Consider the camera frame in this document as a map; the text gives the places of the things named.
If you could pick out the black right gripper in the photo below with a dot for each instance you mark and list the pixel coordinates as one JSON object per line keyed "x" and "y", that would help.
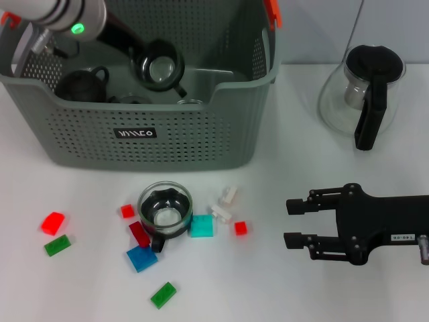
{"x": 378, "y": 218}

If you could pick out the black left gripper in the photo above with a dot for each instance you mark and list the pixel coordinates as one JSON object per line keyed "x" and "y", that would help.
{"x": 120, "y": 35}

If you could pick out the teal square plate brick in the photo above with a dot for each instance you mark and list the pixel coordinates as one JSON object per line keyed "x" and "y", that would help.
{"x": 202, "y": 226}

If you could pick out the bright red sloped brick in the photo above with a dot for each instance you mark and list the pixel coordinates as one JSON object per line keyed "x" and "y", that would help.
{"x": 53, "y": 223}

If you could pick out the glass pitcher black lid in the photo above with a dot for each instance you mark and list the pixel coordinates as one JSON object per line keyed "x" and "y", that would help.
{"x": 368, "y": 124}

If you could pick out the blue square plate brick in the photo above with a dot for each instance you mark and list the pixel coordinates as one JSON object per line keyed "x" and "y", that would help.
{"x": 142, "y": 260}

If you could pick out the grey perforated storage bin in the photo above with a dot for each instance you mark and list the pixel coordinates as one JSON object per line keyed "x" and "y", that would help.
{"x": 167, "y": 147}

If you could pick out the dark brown clay teapot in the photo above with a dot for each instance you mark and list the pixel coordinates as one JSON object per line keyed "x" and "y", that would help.
{"x": 80, "y": 86}

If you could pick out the white toy brick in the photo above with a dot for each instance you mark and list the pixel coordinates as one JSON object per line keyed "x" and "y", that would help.
{"x": 221, "y": 214}
{"x": 229, "y": 195}

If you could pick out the green rectangular brick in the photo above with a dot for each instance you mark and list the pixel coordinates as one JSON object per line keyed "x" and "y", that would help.
{"x": 57, "y": 245}
{"x": 163, "y": 295}

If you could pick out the small red square brick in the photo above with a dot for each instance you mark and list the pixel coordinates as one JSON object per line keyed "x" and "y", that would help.
{"x": 240, "y": 228}
{"x": 127, "y": 211}

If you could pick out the dark red long brick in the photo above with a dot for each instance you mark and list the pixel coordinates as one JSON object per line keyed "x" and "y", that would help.
{"x": 139, "y": 234}

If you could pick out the glass teacup black holder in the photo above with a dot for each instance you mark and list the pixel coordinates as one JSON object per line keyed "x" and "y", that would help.
{"x": 189, "y": 101}
{"x": 166, "y": 218}
{"x": 130, "y": 100}
{"x": 161, "y": 68}

